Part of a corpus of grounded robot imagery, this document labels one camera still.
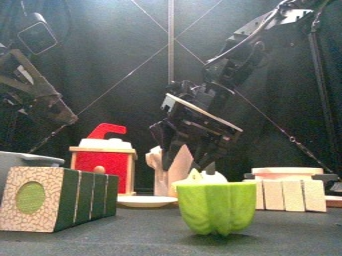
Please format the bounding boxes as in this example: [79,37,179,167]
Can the pale starfruit top piece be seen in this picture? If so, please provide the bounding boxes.
[171,168,230,190]

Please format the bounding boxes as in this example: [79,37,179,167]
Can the red wooden toy sink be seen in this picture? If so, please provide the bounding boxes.
[68,122,139,197]

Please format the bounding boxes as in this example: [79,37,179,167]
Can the grey toy pot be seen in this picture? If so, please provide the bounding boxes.
[0,150,67,198]

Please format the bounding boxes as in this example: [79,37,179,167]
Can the pink toy pan black handles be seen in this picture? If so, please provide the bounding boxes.
[243,166,341,184]

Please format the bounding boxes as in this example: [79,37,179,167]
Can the green starfruit bottom piece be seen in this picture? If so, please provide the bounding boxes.
[175,181,259,237]

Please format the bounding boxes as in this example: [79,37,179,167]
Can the vertical metal frame pole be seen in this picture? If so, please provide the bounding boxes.
[167,0,176,85]

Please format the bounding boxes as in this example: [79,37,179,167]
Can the wooden board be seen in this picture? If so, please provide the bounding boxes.
[323,194,342,208]

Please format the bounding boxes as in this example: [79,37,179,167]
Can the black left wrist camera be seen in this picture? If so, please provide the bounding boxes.
[16,12,60,56]

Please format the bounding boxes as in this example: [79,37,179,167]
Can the sliced wooden toy bread loaf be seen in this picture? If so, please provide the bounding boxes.
[254,179,329,213]

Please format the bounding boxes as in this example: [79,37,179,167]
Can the thin diagonal brace wire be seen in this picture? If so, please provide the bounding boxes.
[130,0,337,174]
[28,0,224,154]

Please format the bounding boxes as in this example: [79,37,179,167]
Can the pale wooden toy figure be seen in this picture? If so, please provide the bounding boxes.
[144,143,196,198]

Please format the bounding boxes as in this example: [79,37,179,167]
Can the black slanted frame post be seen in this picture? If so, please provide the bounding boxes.
[307,18,338,174]

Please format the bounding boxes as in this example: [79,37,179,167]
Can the white toy plate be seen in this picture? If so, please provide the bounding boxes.
[116,194,179,209]

